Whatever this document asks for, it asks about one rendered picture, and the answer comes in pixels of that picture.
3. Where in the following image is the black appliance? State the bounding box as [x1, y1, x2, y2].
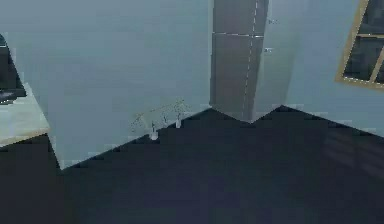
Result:
[0, 33, 28, 106]

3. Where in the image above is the wooden framed window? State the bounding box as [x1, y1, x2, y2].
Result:
[334, 0, 384, 90]

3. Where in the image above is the grey fridge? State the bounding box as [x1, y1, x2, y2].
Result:
[209, 0, 307, 124]

